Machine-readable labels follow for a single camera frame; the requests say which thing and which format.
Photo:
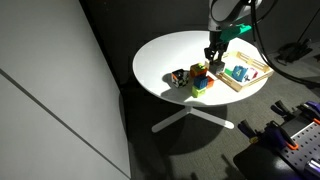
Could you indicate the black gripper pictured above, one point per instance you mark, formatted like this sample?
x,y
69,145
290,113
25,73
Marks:
x,y
218,40

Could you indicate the grey block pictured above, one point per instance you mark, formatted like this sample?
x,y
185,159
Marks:
x,y
216,68

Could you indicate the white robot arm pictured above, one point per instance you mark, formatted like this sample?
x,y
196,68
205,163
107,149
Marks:
x,y
225,11

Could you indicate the small green block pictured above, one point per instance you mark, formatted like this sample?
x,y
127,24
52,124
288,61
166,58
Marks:
x,y
228,71

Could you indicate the orange block with green face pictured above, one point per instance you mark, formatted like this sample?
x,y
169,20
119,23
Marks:
x,y
196,70

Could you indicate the small orange block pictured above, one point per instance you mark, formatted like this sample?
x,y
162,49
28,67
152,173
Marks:
x,y
210,82

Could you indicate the blue block with letter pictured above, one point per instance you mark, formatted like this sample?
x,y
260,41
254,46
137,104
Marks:
x,y
239,73

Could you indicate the wooden slatted crate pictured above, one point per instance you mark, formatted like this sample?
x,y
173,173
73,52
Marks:
x,y
234,85

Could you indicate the lime green block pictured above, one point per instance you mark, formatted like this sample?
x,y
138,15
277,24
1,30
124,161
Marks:
x,y
198,92

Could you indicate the white pink block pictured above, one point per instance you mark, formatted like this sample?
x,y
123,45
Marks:
x,y
252,74

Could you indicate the black white checkered block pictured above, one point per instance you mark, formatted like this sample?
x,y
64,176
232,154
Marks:
x,y
180,78

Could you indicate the white table base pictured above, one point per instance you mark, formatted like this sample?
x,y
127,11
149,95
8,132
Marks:
x,y
190,113

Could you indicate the purple black spring clamp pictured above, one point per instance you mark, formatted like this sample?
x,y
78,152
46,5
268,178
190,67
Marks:
x,y
301,111
276,135

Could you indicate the grey perforated board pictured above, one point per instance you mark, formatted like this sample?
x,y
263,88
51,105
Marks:
x,y
305,146

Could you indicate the silver metal cylinder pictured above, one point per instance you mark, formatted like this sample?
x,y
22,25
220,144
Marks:
x,y
313,166

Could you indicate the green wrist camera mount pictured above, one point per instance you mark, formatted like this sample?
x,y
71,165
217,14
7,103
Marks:
x,y
235,32

